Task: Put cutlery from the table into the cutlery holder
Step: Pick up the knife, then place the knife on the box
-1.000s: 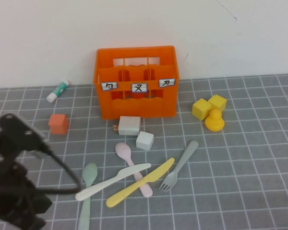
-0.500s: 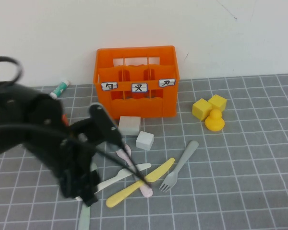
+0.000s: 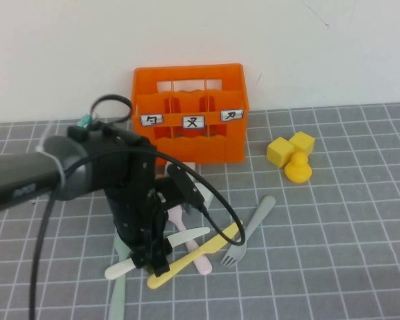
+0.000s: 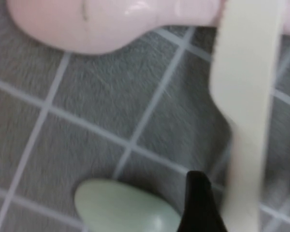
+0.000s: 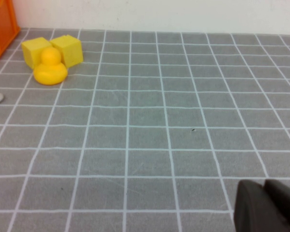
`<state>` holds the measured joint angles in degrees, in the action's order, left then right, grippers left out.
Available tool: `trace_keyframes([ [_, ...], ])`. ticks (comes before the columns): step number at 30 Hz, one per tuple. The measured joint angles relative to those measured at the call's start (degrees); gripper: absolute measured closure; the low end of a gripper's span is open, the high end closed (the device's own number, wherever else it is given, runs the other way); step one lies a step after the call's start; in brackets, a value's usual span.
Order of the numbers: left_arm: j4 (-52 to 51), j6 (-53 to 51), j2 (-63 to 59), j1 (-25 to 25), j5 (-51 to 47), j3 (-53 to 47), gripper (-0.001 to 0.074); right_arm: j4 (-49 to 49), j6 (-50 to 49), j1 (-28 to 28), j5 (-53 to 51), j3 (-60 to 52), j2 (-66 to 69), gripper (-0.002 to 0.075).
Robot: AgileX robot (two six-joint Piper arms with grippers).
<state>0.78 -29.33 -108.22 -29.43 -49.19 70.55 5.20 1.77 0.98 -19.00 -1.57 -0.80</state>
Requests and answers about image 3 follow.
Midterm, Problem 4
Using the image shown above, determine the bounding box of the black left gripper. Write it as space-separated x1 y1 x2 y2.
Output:
107 186 172 278

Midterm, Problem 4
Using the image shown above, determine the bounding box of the white plastic knife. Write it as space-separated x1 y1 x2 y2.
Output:
104 227 211 280

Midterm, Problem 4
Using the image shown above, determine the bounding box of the yellow plastic knife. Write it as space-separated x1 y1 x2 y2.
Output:
147 219 243 289

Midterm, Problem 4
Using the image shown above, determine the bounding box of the green plastic spoon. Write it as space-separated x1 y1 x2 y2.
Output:
107 233 131 320

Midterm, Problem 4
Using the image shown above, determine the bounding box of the pink plastic spoon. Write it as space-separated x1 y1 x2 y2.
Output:
168 205 213 275

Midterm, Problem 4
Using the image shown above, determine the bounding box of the grey plastic fork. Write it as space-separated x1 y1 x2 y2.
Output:
220 195 277 268

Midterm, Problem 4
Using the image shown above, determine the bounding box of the orange plastic cutlery holder crate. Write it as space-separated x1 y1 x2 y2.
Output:
129 63 251 167

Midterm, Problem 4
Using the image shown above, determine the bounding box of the white foam cube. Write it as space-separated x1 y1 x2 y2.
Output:
185 184 215 214

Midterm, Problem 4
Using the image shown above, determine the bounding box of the white power plug adapter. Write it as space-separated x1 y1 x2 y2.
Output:
157 162 198 183

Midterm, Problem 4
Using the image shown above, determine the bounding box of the white zip tie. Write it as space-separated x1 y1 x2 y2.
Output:
36 123 67 187

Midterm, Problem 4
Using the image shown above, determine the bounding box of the white label reading 勺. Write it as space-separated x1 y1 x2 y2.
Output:
140 114 164 127

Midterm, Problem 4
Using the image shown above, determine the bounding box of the white label reading 叉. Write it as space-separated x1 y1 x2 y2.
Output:
181 115 206 129

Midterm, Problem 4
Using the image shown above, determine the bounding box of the white green glue stick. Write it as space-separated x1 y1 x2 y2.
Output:
77 112 93 128

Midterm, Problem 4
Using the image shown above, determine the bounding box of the white label reading 刀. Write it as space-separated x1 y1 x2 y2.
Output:
221 109 243 122

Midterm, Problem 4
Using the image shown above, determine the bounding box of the yellow foam cube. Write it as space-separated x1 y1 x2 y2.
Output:
289 131 316 157
266 137 295 169

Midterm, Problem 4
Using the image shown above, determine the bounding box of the yellow rubber duck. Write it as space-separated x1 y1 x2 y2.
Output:
283 152 313 184

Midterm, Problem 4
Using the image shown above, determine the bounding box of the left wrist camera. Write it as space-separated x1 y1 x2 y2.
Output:
166 163 206 213

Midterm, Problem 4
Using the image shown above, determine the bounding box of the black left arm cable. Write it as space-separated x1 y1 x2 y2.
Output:
28 94 247 320

